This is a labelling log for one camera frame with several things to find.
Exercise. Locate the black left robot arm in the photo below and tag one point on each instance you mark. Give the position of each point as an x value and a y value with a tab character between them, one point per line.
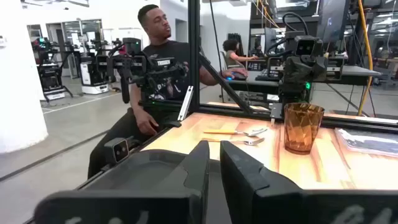
293	93

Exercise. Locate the black aluminium table frame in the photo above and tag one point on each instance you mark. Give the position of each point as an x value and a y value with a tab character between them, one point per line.
193	62

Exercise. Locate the black computer mouse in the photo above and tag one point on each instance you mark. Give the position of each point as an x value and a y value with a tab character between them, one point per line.
239	75

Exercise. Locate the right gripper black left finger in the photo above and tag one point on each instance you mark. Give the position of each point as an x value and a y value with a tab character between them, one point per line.
124	205

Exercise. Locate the person at distant desk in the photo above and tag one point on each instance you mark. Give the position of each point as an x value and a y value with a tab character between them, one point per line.
233	54

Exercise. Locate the grey round plate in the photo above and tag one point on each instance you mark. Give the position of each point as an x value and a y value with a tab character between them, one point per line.
370	141

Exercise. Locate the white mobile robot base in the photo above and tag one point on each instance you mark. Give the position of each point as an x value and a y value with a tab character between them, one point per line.
93	77

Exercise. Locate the amber faceted plastic cup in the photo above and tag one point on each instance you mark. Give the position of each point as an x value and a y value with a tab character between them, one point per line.
303	129

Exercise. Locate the silver metal fork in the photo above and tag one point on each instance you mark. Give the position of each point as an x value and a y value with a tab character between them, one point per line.
248	142

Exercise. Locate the table-level camera box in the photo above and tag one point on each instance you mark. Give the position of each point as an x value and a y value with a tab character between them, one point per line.
117	151

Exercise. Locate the grey office desk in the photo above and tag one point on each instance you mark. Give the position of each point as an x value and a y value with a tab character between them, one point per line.
354	73

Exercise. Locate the person seated beside table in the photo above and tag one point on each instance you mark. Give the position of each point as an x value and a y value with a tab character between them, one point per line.
164	56

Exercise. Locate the black computer monitor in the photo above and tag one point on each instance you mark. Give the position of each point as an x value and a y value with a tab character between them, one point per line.
332	20

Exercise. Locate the black robot stand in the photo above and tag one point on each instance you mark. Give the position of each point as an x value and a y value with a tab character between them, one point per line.
49	74

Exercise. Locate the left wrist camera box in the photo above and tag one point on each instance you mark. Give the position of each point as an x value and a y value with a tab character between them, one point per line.
307	46

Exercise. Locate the white frame bracket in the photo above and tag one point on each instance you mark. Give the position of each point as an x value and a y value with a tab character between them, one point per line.
186	104

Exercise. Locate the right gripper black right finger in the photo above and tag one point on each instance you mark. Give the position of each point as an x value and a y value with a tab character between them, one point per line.
242	174

